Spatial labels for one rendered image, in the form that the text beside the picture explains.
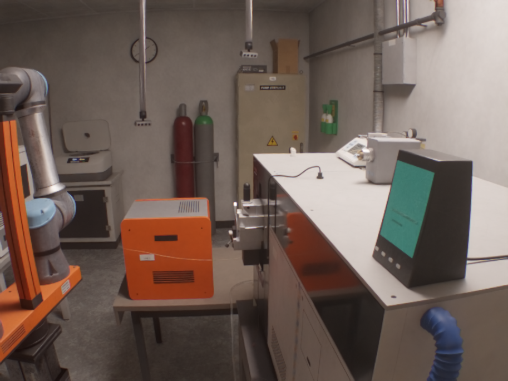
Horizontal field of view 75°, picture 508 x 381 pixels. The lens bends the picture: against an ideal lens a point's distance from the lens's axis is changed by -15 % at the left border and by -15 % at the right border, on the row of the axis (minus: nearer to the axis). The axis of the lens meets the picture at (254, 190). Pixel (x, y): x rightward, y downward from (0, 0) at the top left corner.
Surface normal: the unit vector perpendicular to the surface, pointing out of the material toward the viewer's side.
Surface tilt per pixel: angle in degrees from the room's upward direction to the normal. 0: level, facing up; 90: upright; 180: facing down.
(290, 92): 90
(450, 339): 21
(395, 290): 0
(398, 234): 80
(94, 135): 105
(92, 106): 90
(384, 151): 90
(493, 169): 90
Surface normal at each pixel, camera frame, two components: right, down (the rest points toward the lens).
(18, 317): 0.00, -0.97
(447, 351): -0.56, -0.64
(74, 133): 0.13, 0.48
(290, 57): 0.13, 0.24
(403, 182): -0.97, -0.12
